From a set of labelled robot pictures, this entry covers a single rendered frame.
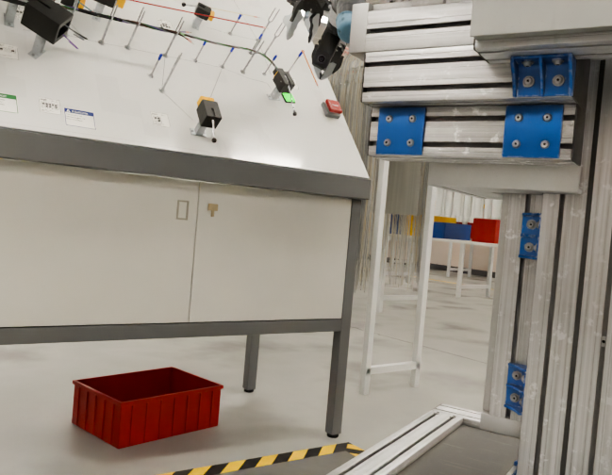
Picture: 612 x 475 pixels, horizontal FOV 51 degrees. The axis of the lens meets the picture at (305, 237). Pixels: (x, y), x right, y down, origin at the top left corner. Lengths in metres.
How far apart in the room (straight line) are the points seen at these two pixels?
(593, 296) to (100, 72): 1.33
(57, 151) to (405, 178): 1.85
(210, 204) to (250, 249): 0.19
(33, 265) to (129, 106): 0.48
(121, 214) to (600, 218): 1.13
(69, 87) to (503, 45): 1.13
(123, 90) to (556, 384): 1.29
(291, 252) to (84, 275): 0.63
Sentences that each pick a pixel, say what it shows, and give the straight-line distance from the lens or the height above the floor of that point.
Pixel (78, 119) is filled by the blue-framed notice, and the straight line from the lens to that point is 1.70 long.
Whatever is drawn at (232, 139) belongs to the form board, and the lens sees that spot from 1.87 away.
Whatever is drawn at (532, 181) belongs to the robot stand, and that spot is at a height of 0.82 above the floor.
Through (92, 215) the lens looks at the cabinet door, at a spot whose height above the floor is 0.68.
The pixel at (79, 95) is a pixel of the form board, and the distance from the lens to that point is 1.76.
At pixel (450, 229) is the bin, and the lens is 5.22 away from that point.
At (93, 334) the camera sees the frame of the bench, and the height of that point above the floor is 0.38.
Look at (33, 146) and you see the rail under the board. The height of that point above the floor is 0.83.
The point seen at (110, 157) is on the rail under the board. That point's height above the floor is 0.83.
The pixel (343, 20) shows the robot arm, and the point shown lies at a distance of 1.64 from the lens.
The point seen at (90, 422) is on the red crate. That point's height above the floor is 0.04.
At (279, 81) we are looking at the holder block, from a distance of 2.06.
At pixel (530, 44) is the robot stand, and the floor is 0.99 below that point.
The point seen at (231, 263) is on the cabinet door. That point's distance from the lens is 1.87.
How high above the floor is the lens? 0.72
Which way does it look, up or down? 2 degrees down
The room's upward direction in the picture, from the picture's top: 5 degrees clockwise
